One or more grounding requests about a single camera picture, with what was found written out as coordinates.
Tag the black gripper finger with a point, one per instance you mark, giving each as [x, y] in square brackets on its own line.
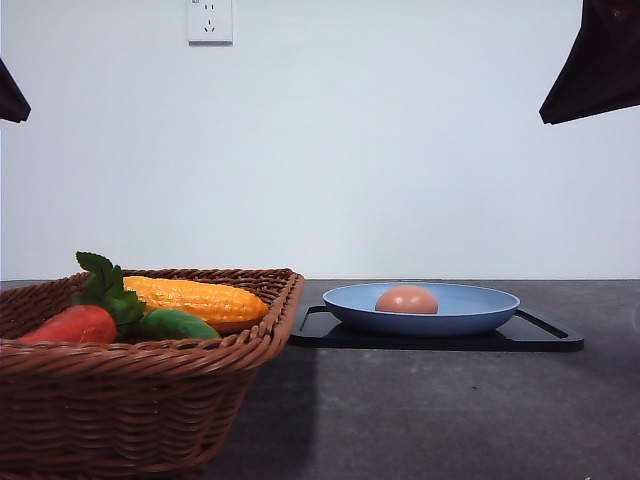
[601, 72]
[13, 104]

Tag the blue plate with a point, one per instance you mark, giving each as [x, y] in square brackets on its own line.
[462, 310]

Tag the brown egg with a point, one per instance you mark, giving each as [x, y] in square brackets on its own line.
[409, 299]

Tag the brown wicker basket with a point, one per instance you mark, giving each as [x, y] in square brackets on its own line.
[156, 409]

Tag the green carrot leaves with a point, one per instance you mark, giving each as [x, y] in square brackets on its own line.
[105, 287]

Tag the red toy carrot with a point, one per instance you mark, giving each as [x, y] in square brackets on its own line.
[78, 323]

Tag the green toy vegetable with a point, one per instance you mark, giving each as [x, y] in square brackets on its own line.
[170, 322]

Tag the black serving tray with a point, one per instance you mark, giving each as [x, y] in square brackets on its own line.
[523, 331]

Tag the yellow toy corn cob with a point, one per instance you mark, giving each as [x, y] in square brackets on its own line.
[219, 305]

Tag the white wall power outlet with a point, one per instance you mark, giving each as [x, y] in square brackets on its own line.
[210, 24]

